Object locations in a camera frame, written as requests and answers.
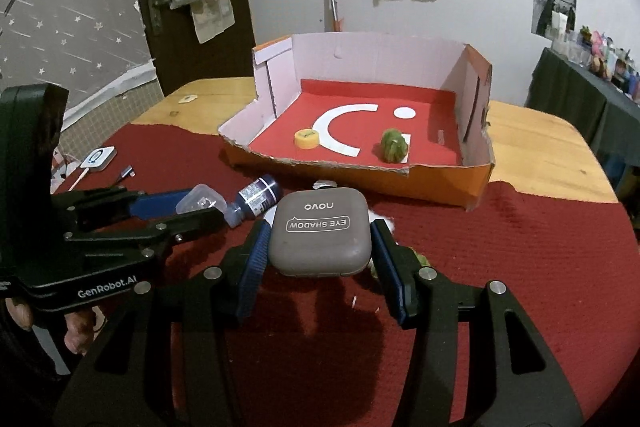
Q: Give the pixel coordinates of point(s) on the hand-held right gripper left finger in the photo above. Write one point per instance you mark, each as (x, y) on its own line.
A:
(255, 259)

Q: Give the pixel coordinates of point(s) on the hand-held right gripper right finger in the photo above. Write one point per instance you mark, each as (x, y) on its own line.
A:
(387, 262)

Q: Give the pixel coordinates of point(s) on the thin white stick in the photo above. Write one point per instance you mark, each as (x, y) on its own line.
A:
(77, 179)

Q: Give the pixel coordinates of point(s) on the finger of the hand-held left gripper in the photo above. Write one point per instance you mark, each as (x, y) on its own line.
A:
(165, 232)
(155, 204)

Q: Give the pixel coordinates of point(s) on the green fuzzy ball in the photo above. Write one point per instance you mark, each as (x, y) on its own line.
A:
(394, 147)

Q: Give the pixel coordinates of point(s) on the red tablecloth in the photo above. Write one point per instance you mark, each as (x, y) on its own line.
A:
(525, 247)

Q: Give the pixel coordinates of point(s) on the grey usb stick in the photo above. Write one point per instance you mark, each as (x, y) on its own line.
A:
(125, 173)

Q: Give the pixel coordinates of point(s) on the white small device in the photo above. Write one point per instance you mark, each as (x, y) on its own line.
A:
(97, 158)

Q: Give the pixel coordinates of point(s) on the orange cardboard box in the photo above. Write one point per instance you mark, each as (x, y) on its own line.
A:
(440, 179)

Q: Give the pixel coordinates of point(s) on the white plush sheep toy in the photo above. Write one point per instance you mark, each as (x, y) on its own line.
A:
(385, 222)

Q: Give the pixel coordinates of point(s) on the beige paper bag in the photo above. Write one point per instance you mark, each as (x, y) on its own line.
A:
(212, 22)

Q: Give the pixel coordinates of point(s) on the person's left hand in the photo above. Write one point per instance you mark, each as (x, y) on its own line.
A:
(80, 332)

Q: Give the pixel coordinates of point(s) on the small clear plastic box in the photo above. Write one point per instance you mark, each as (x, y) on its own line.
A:
(200, 199)

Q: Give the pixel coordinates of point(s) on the blue paint bottle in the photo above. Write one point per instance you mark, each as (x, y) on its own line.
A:
(255, 199)

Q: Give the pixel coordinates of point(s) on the grey eye shadow case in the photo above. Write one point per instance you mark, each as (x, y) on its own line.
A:
(320, 234)

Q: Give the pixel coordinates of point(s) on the yellow bottle cap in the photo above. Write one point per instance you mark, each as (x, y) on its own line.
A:
(306, 139)

